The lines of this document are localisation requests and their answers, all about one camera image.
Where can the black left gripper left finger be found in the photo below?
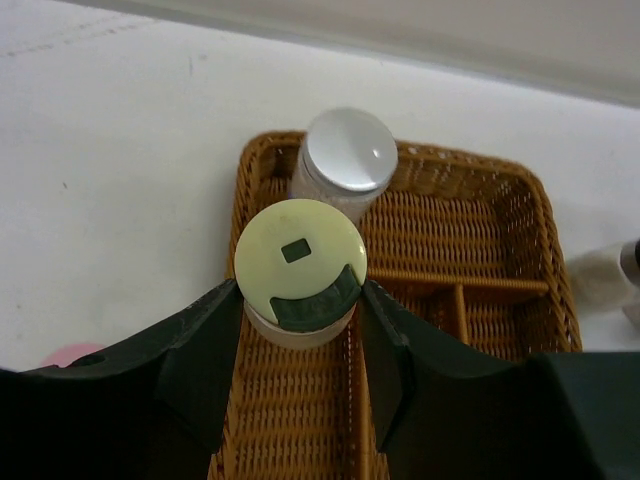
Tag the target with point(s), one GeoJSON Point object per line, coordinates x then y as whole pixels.
{"type": "Point", "coordinates": [149, 407]}

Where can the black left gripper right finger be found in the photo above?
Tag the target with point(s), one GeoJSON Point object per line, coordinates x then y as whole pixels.
{"type": "Point", "coordinates": [443, 410]}

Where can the yellow cap spice bottle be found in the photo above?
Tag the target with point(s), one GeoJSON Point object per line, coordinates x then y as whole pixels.
{"type": "Point", "coordinates": [300, 265]}

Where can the blue label silver cap bottle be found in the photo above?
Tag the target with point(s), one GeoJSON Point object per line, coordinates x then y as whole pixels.
{"type": "Point", "coordinates": [347, 159]}

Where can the pink cap spice bottle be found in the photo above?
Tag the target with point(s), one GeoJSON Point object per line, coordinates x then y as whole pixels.
{"type": "Point", "coordinates": [66, 355]}

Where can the brown wicker divided basket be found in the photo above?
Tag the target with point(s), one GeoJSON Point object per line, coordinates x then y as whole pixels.
{"type": "Point", "coordinates": [466, 242]}

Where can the black cap sugar grinder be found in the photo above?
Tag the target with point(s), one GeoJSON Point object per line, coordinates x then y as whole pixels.
{"type": "Point", "coordinates": [606, 280]}

